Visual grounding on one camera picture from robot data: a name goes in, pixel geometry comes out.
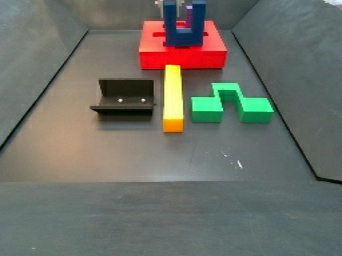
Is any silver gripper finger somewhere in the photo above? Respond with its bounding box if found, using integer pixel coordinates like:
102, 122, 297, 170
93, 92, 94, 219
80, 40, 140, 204
154, 0, 164, 18
176, 0, 184, 17

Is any blue U-shaped block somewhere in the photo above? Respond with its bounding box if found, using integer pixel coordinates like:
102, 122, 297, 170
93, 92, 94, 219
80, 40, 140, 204
162, 0, 205, 47

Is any red puzzle board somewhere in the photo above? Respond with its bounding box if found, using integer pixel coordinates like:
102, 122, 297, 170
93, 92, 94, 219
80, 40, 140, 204
138, 21, 228, 70

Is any yellow long bar block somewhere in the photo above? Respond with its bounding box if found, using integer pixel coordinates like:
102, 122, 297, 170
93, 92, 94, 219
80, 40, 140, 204
162, 65, 184, 133

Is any green zigzag block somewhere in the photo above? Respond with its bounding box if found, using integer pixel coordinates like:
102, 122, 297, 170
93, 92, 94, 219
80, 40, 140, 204
191, 82, 273, 123

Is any black bracket holder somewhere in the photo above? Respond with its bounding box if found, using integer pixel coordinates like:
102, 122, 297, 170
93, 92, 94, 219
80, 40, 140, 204
89, 78, 154, 113

